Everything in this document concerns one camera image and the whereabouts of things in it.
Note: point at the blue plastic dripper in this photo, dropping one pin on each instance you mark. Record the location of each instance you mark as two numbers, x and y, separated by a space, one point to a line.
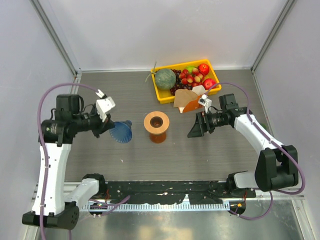
122 131

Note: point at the wooden ring collar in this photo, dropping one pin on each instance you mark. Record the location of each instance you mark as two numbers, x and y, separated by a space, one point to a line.
156 122

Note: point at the red apple front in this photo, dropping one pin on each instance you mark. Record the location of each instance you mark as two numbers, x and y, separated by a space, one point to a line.
208 83

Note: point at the brown paper coffee filter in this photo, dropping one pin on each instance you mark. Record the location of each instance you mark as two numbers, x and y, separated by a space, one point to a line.
183 97

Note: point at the white cable duct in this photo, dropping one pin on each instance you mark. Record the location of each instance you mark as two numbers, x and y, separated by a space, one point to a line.
182 207

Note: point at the green melon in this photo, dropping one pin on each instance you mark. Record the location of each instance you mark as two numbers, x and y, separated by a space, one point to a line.
165 79

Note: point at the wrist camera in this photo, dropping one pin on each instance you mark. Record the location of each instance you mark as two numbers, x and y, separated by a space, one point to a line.
104 105
205 102

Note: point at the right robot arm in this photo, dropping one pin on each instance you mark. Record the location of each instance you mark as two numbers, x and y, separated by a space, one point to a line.
276 164

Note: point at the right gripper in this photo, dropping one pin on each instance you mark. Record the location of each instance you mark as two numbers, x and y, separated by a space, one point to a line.
202 125

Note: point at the red apple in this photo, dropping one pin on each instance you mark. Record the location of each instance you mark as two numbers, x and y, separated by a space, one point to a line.
208 83
204 69

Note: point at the dark grape bunch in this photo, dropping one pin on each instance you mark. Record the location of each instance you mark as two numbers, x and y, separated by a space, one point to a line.
178 85

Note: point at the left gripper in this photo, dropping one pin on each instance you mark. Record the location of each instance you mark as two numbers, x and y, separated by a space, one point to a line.
103 126

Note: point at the yellow plastic tray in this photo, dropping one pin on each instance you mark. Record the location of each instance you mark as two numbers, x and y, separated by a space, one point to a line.
164 96

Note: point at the orange coffee filter box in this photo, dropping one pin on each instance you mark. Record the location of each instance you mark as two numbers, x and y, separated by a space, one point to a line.
194 103

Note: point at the green apple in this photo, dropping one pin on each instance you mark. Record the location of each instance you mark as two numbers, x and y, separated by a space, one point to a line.
190 68

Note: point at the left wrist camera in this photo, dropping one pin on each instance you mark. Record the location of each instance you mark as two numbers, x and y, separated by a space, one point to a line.
104 105

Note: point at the red apple back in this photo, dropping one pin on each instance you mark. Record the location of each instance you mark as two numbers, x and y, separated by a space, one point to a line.
204 69

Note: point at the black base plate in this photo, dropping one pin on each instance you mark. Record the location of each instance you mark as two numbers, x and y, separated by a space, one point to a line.
173 192

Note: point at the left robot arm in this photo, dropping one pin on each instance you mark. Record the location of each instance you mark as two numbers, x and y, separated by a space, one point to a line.
51 208

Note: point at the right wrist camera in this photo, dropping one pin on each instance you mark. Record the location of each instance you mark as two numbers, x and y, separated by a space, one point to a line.
205 102

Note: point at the orange glass carafe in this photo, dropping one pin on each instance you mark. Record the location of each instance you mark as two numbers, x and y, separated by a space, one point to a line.
158 138

